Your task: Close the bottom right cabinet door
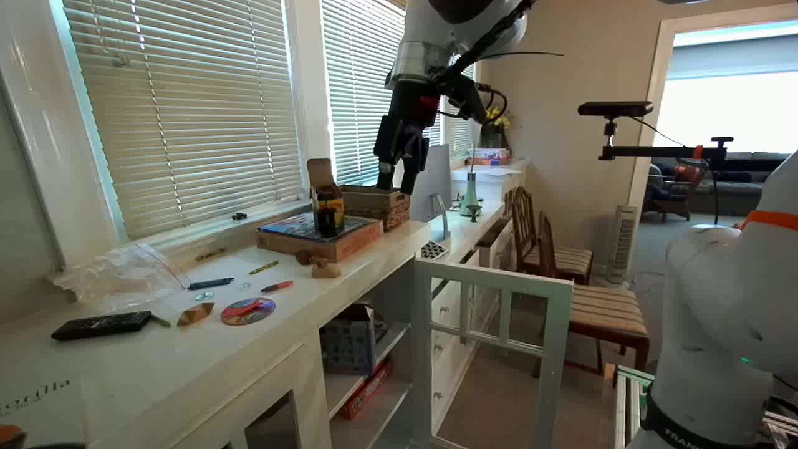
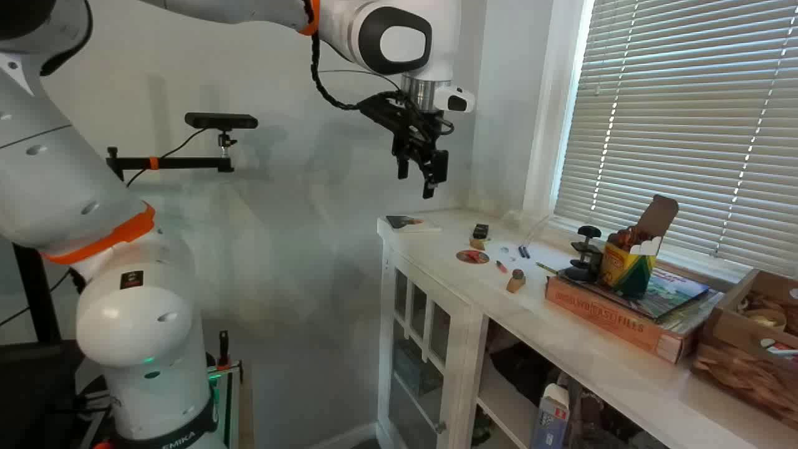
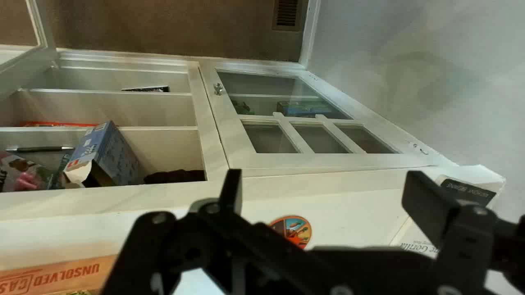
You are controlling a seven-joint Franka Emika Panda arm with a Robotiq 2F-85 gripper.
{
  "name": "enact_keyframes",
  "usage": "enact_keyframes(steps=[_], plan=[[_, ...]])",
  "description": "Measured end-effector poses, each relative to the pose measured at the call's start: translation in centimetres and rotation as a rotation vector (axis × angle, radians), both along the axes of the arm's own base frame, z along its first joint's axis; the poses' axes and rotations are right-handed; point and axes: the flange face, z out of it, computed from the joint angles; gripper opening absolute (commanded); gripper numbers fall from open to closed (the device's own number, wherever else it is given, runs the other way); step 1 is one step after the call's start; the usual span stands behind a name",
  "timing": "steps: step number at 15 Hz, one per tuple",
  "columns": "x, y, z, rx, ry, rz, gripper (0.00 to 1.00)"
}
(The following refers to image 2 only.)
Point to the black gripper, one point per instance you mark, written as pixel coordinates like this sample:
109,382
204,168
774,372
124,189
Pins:
417,147

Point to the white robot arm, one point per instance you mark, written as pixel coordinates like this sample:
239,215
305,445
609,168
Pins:
139,313

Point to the left glass cabinet door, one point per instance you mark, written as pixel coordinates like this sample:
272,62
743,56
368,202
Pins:
423,402

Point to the white cabinet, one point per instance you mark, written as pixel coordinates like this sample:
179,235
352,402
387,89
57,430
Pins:
664,400

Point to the dark flat item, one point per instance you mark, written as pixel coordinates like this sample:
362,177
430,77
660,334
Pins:
400,220

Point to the small black block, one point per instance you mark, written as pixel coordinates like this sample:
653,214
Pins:
481,235

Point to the red round lid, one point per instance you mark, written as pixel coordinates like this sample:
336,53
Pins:
473,259

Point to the small wooden cork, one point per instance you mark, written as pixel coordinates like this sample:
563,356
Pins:
518,281

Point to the black clamp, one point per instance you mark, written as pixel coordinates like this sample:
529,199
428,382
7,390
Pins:
587,265

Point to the large orange book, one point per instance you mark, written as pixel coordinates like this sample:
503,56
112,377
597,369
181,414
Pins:
669,340

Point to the yellow green container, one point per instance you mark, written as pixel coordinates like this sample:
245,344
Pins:
629,270

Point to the colourful magazine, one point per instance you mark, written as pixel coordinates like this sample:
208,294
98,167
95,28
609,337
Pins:
669,294

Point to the white window blinds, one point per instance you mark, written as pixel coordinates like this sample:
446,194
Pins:
695,102

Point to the wooden box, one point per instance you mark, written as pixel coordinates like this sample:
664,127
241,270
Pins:
749,346

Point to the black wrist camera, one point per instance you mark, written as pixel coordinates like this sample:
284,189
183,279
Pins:
391,112

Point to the black camera on stand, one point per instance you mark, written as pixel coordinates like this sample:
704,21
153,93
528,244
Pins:
223,124

